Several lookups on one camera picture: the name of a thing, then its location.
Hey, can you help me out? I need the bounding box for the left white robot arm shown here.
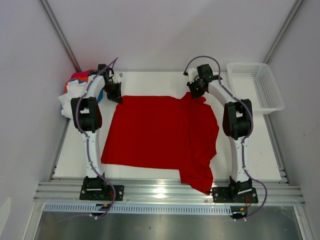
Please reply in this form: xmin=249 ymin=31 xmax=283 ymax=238
xmin=70 ymin=62 xmax=124 ymax=201

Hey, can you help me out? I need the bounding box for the orange t shirt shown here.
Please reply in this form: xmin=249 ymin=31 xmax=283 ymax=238
xmin=63 ymin=77 xmax=88 ymax=94

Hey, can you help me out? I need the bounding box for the blue t shirt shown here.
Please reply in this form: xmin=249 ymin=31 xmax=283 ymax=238
xmin=64 ymin=77 xmax=105 ymax=103

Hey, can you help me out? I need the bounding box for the aluminium mounting rail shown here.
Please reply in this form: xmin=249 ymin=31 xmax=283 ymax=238
xmin=33 ymin=178 xmax=306 ymax=206

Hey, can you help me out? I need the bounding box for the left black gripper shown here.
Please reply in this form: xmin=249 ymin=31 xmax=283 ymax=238
xmin=101 ymin=81 xmax=123 ymax=105

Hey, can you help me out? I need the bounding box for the white t shirt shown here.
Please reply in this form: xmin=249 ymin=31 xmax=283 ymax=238
xmin=58 ymin=80 xmax=88 ymax=119

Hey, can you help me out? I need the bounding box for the white slotted cable duct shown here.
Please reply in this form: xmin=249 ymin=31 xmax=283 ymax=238
xmin=43 ymin=202 xmax=233 ymax=216

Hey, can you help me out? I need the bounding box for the white plastic basket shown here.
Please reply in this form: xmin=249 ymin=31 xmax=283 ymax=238
xmin=226 ymin=62 xmax=285 ymax=115

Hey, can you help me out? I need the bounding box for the purple cable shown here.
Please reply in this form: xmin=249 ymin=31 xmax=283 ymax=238
xmin=75 ymin=57 xmax=119 ymax=220
xmin=184 ymin=55 xmax=268 ymax=222

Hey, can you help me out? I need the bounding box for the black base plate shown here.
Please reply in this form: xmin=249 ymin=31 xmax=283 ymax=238
xmin=211 ymin=186 xmax=259 ymax=204
xmin=79 ymin=185 xmax=125 ymax=201

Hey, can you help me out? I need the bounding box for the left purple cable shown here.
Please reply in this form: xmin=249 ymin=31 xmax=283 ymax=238
xmin=75 ymin=57 xmax=119 ymax=220

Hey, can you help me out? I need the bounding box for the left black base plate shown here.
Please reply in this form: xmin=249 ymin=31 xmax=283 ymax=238
xmin=79 ymin=185 xmax=125 ymax=201

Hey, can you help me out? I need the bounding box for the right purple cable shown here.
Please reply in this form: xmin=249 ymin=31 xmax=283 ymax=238
xmin=184 ymin=55 xmax=268 ymax=222

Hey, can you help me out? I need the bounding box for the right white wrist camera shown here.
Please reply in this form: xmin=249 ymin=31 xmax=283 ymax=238
xmin=183 ymin=67 xmax=198 ymax=84

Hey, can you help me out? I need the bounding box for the pink t shirt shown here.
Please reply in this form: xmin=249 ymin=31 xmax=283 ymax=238
xmin=70 ymin=69 xmax=94 ymax=79

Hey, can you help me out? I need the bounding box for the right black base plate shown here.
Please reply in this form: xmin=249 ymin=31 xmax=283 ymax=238
xmin=211 ymin=186 xmax=259 ymax=204

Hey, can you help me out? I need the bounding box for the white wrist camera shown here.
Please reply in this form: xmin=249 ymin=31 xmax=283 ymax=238
xmin=112 ymin=72 xmax=123 ymax=84
xmin=183 ymin=67 xmax=198 ymax=84

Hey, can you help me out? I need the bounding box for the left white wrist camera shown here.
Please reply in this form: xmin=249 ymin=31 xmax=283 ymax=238
xmin=112 ymin=72 xmax=123 ymax=84

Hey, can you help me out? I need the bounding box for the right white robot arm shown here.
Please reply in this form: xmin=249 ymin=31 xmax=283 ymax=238
xmin=183 ymin=64 xmax=253 ymax=202

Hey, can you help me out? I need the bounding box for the red t shirt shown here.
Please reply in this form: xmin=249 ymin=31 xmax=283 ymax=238
xmin=101 ymin=93 xmax=220 ymax=194

